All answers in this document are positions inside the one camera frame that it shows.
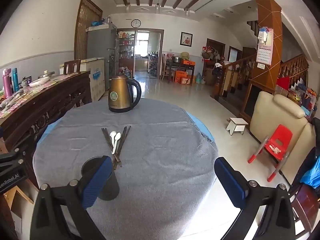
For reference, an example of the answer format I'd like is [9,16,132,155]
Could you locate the carved wooden sideboard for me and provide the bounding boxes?
[0,70,92,188]

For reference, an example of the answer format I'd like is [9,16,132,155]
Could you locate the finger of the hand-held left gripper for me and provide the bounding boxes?
[0,148,26,167]

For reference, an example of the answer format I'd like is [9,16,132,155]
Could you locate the white ceramic spoons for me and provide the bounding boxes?
[111,132,122,154]

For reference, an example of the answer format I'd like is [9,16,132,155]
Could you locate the teal water bottle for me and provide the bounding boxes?
[12,67,20,93]

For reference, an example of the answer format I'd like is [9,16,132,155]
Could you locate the grey tablecloth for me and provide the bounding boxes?
[32,97,218,240]

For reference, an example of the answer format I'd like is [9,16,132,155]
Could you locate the red child chair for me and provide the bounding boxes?
[247,124,293,182]

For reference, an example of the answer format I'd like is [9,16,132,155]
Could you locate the wooden stair railing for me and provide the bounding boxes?
[212,53,258,98]

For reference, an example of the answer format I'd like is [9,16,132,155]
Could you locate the wooden dining chair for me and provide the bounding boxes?
[63,59,81,75]

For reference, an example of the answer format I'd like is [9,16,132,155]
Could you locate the grey refrigerator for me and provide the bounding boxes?
[86,22,118,91]

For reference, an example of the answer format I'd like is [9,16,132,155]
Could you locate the wall calendar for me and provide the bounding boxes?
[256,27,274,66]

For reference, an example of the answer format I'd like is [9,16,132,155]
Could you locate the small white stool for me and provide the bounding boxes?
[225,117,249,136]

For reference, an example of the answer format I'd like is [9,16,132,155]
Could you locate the brown lattice door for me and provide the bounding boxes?
[74,0,103,61]

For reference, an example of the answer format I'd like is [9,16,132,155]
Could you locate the framed wall picture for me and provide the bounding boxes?
[180,31,194,47]

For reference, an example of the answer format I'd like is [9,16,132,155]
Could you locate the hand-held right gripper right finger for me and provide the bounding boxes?
[214,157,296,240]

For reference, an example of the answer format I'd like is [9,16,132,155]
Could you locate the blue cloth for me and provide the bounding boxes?
[299,155,320,188]

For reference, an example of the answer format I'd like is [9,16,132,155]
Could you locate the dark wooden side table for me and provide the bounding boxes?
[164,59,196,86]

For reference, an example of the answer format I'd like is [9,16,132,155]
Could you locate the pink water bottle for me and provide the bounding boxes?
[2,68,13,99]

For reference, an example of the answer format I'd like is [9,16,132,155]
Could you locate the dark wooden chair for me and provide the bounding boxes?
[287,117,320,232]

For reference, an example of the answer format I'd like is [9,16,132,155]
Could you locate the orange cardboard box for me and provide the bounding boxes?
[174,69,193,85]

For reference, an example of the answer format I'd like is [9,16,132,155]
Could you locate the white plate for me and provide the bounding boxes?
[28,77,51,88]

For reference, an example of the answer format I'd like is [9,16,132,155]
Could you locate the black utensil cup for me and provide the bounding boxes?
[81,156,120,201]

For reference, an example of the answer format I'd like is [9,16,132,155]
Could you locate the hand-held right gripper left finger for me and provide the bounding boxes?
[29,155,113,240]

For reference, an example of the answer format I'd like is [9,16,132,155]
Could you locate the cream leather armchair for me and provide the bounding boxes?
[249,90,317,186]

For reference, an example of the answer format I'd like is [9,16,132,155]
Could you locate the white chest freezer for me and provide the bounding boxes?
[59,57,106,102]

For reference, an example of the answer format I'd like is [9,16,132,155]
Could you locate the orange wooden pillar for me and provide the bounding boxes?
[251,0,283,91]

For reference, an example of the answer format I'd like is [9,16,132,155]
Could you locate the blue table cover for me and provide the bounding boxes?
[37,110,216,151]

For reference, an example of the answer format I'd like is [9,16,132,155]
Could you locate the bronze electric kettle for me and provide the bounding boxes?
[108,75,142,113]

